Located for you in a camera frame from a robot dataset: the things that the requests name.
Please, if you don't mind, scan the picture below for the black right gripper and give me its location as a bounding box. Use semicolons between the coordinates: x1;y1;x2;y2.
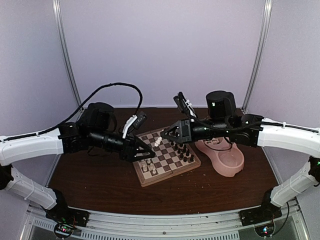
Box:
160;118;231;144

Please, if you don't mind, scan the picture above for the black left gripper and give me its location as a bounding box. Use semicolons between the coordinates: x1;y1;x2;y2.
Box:
89;127;156;163

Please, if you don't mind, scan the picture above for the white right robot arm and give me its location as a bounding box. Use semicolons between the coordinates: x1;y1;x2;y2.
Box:
160;90;320;221

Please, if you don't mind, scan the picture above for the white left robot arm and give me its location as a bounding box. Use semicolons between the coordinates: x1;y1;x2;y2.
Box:
0;102;155;222

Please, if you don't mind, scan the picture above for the dark chess pieces row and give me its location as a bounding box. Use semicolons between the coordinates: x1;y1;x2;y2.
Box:
169;141;195;165

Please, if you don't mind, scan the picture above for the wooden chess board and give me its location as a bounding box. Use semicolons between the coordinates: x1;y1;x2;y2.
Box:
133;128;201;187

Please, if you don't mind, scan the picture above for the left circuit board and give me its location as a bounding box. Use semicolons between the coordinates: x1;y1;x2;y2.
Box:
53;223;76;238

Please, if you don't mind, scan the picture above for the circuit board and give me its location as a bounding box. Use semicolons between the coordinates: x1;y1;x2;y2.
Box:
53;223;76;238
254;223;275;238

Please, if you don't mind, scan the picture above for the right circuit board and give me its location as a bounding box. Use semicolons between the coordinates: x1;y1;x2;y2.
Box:
254;223;275;238

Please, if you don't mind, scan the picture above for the pink double pet bowl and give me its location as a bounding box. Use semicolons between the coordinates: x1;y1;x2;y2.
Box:
194;137;245;178

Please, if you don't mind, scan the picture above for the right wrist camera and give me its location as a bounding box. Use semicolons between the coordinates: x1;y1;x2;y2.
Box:
173;91;197;122

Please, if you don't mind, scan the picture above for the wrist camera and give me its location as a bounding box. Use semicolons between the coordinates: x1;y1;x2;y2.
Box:
122;111;147;139
173;91;197;122

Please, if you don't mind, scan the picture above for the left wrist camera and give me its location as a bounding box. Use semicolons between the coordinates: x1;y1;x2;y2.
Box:
122;111;147;139

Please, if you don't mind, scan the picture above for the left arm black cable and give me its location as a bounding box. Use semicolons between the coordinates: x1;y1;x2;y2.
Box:
0;82;144;141

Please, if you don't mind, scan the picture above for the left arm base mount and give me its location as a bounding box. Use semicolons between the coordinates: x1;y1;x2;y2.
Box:
45;208;90;227

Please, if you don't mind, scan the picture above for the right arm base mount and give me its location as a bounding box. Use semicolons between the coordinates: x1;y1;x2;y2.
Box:
239;206;283;227

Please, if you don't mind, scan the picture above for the aluminium front rail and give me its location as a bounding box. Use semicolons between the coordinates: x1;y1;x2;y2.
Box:
19;197;311;240

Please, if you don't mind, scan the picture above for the right aluminium frame post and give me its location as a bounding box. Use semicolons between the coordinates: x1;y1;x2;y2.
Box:
241;0;273;113

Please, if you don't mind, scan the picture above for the aluminium frame post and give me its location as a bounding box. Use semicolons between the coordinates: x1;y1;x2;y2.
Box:
241;0;273;113
52;0;82;107

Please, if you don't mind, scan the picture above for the left aluminium frame post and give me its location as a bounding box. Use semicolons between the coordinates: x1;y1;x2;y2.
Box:
52;0;82;107

